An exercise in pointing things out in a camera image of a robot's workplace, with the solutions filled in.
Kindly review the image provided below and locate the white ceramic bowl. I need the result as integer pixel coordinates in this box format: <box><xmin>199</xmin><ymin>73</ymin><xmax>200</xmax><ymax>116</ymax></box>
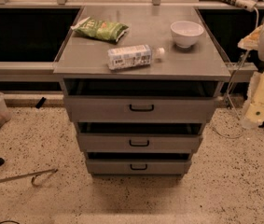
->
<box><xmin>171</xmin><ymin>21</ymin><xmax>204</xmax><ymax>48</ymax></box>

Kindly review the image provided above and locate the metal hooked rod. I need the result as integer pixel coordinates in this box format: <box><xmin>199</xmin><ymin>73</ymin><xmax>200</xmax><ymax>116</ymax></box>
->
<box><xmin>0</xmin><ymin>168</ymin><xmax>58</xmax><ymax>184</ymax></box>

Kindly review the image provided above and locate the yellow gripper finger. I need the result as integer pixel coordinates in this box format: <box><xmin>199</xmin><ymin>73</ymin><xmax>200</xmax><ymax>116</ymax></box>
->
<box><xmin>238</xmin><ymin>25</ymin><xmax>263</xmax><ymax>50</ymax></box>
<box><xmin>241</xmin><ymin>72</ymin><xmax>264</xmax><ymax>129</ymax></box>

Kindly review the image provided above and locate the white labelled plastic bottle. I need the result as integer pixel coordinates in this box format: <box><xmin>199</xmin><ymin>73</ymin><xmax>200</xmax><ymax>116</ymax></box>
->
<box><xmin>107</xmin><ymin>45</ymin><xmax>165</xmax><ymax>70</ymax></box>

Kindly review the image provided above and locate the small black floor object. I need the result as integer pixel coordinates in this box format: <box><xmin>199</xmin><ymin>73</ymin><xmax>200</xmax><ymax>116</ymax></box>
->
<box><xmin>35</xmin><ymin>97</ymin><xmax>46</xmax><ymax>109</ymax></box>

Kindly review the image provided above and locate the green chip bag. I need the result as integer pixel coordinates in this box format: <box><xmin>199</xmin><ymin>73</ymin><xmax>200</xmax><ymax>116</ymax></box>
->
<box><xmin>71</xmin><ymin>17</ymin><xmax>129</xmax><ymax>43</ymax></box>

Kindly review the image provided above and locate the grey drawer cabinet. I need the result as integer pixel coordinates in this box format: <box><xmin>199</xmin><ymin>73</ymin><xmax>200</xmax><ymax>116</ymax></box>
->
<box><xmin>53</xmin><ymin>5</ymin><xmax>232</xmax><ymax>181</ymax></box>

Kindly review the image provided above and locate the white power cable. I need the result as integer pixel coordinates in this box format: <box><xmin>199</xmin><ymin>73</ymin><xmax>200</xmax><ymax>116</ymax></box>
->
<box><xmin>211</xmin><ymin>7</ymin><xmax>260</xmax><ymax>140</ymax></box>

